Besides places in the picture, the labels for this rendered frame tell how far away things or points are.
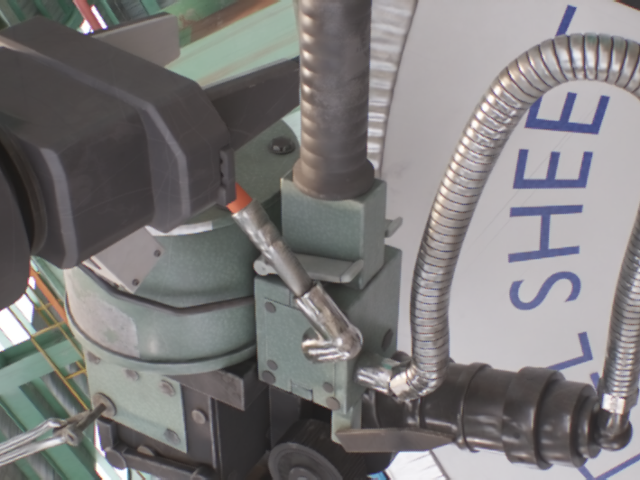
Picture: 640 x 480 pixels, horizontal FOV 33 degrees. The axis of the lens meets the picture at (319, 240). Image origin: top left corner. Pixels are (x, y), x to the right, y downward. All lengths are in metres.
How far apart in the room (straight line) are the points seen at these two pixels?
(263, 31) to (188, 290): 5.05
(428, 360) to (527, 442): 0.11
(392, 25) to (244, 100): 0.29
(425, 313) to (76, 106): 0.23
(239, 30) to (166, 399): 4.98
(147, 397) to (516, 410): 0.23
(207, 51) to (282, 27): 0.40
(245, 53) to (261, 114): 5.23
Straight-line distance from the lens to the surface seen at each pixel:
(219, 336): 0.62
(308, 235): 0.58
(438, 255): 0.53
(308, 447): 0.69
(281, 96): 0.44
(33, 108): 0.39
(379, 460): 0.74
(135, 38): 0.48
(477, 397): 0.67
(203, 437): 0.69
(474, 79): 0.73
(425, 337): 0.56
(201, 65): 5.70
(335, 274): 0.56
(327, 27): 0.51
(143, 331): 0.62
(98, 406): 0.73
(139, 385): 0.69
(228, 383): 0.63
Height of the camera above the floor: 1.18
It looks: 10 degrees up
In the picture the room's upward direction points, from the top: 114 degrees counter-clockwise
